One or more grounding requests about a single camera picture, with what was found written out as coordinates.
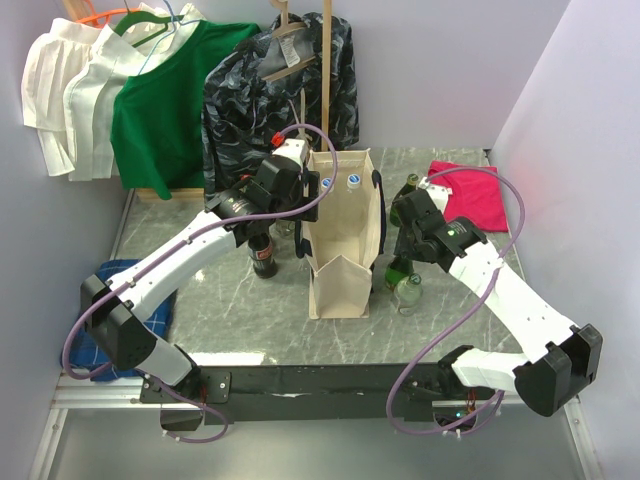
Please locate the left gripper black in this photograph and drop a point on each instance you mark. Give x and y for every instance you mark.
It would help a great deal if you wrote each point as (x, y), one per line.
(312, 190)

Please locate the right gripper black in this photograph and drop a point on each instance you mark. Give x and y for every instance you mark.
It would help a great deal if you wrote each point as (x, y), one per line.
(402, 247)

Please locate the cream canvas tote bag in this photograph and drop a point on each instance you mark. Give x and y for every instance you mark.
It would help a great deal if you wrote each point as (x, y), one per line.
(342, 246)

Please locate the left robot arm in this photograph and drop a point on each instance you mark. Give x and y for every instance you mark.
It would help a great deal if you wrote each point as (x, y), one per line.
(116, 310)

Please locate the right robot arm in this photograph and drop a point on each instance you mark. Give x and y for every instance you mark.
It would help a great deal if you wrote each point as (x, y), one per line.
(558, 358)

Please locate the clear Chang soda bottle right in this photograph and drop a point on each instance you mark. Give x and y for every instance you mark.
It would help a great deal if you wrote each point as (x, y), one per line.
(408, 293)

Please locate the Coca-Cola glass bottle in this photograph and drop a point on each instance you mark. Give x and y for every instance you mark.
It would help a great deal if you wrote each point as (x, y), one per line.
(261, 253)

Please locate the pink folded t-shirt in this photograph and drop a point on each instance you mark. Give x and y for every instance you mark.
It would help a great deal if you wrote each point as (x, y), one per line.
(475, 196)

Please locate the dark patterned hanging shirt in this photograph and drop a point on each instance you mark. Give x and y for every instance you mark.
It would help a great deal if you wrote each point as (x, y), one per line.
(254, 92)

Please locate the green hanging t-shirt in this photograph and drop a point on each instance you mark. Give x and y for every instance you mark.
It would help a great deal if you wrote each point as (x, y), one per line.
(156, 125)

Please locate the wooden clothes rack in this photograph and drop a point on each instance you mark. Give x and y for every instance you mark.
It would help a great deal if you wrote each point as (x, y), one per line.
(339, 114)

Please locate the wooden hanger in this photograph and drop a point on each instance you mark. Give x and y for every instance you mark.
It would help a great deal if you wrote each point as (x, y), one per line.
(290, 40)

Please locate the green hanger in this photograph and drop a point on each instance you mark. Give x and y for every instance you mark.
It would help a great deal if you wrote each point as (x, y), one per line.
(139, 26)

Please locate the white hanging blouse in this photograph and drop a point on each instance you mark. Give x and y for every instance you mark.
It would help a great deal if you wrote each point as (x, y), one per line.
(70, 81)

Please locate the orange hanger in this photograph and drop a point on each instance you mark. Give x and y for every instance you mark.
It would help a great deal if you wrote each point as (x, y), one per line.
(88, 15)

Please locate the blue plaid cloth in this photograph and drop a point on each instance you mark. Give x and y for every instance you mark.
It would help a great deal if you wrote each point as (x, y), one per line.
(86, 355)

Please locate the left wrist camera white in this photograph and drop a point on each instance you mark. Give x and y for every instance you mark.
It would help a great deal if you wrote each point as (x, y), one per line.
(297, 150)

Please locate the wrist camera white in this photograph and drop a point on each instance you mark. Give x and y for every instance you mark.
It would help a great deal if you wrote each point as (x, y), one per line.
(297, 150)
(440, 195)

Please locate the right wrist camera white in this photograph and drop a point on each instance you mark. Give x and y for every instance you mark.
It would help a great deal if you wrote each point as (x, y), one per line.
(440, 195)

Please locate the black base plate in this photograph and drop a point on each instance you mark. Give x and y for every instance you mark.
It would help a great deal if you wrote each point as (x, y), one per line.
(329, 392)

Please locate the aluminium rail frame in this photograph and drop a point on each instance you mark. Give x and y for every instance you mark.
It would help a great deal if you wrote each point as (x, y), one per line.
(123, 393)

